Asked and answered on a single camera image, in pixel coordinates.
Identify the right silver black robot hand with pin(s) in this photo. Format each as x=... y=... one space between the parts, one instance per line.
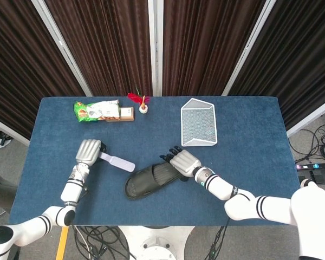
x=184 y=162

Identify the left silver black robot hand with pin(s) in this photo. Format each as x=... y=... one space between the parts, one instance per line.
x=88 y=153

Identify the lavender plastic brush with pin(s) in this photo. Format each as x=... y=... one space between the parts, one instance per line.
x=119 y=162

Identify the black rubber slipper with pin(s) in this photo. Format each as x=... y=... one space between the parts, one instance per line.
x=143 y=184

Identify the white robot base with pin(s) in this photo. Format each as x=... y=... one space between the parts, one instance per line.
x=157 y=241

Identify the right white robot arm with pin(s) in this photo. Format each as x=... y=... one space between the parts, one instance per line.
x=243 y=207

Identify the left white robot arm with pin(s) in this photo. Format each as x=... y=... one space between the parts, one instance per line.
x=71 y=189

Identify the green snack bag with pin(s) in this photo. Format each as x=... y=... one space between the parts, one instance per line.
x=97 y=111

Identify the brown wooden block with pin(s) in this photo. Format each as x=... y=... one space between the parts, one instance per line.
x=127 y=113

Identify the red feather shuttlecock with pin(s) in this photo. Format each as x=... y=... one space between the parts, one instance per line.
x=143 y=107

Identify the blue table mat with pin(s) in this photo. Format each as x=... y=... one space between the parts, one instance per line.
x=260 y=151

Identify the brown pleated partition panel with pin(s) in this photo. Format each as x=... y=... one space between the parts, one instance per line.
x=16 y=67
x=205 y=46
x=295 y=59
x=105 y=46

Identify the white black sneaker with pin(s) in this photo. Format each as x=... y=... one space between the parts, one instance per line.
x=304 y=182

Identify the black foot pedal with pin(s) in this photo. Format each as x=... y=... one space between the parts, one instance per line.
x=323 y=176

